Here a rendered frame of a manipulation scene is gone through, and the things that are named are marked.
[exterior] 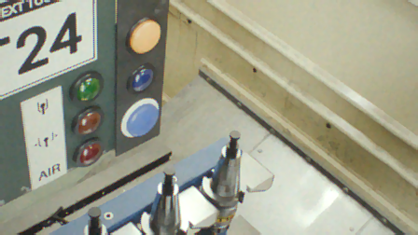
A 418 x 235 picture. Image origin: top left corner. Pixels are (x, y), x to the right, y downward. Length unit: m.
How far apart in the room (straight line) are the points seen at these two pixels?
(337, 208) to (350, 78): 0.30
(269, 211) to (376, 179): 0.25
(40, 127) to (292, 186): 1.09
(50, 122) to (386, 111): 0.94
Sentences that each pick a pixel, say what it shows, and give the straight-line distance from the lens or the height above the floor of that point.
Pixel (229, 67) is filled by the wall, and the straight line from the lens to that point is 1.61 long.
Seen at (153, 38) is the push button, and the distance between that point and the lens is 0.47.
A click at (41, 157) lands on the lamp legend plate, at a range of 0.48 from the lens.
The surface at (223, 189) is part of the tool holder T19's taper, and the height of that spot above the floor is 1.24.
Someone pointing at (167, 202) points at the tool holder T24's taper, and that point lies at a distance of 0.83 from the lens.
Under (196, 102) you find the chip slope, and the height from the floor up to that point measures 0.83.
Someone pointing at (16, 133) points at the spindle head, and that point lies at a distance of 0.45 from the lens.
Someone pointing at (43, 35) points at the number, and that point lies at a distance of 0.42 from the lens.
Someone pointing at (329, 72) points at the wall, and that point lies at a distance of 1.37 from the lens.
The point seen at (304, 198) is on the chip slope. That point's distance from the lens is 1.49.
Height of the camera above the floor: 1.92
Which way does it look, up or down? 42 degrees down
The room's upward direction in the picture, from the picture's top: 8 degrees clockwise
